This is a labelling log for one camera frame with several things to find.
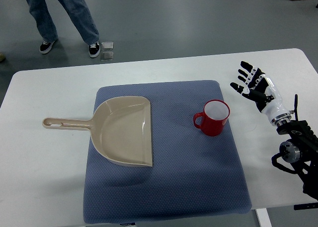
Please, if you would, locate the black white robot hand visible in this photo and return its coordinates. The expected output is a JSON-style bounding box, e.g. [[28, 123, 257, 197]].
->
[[230, 61, 292, 127]]

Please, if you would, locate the red cup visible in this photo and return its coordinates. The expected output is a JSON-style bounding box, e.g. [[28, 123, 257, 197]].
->
[[193, 99, 231, 137]]

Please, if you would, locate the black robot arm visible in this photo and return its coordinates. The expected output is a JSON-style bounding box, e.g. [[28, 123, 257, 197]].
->
[[271, 95, 318, 199]]

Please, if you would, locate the beige plastic dustpan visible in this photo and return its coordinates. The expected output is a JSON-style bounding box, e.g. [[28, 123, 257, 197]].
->
[[42, 96, 153, 167]]

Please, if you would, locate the blue textured cushion mat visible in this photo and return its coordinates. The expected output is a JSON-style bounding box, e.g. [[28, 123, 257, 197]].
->
[[83, 80, 251, 224]]

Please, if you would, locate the black table control panel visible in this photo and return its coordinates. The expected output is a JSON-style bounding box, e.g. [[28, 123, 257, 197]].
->
[[293, 202, 318, 211]]

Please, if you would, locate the white table leg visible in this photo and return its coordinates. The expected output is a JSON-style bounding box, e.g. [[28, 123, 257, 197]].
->
[[255, 208, 272, 227]]

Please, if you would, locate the upper metal floor plate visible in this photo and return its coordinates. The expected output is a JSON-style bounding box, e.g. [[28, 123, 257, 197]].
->
[[101, 41, 114, 50]]

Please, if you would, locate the person in blue jeans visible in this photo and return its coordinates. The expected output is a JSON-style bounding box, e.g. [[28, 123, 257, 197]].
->
[[21, 0, 101, 58]]

